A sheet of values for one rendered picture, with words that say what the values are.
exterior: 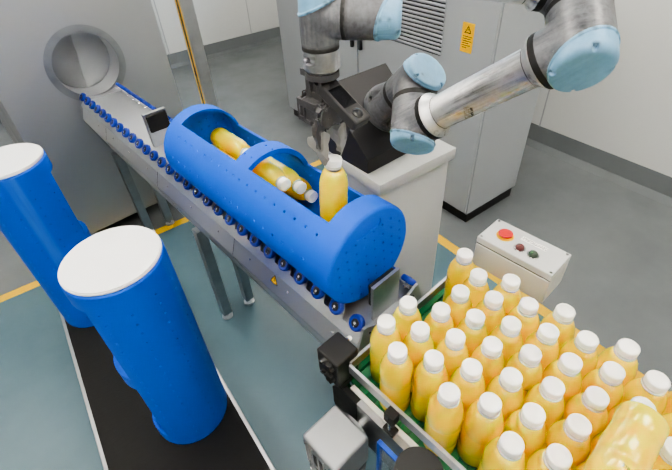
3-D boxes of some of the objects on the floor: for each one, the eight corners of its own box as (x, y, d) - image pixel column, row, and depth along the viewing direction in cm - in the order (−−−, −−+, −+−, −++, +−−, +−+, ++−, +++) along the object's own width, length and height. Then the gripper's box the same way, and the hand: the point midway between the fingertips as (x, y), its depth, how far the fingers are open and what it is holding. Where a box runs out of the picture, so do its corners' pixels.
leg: (229, 309, 237) (200, 222, 197) (235, 315, 233) (207, 228, 193) (220, 315, 234) (189, 228, 194) (226, 322, 230) (195, 234, 190)
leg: (153, 228, 294) (119, 149, 255) (157, 232, 291) (123, 152, 251) (145, 233, 292) (109, 152, 252) (148, 236, 288) (113, 156, 248)
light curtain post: (245, 237, 283) (168, -73, 175) (251, 241, 279) (175, -72, 171) (238, 241, 280) (154, -71, 172) (243, 246, 276) (161, -71, 168)
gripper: (326, 57, 94) (331, 143, 107) (284, 71, 88) (295, 161, 101) (353, 66, 88) (355, 155, 102) (312, 82, 83) (319, 175, 96)
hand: (333, 157), depth 99 cm, fingers closed on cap, 4 cm apart
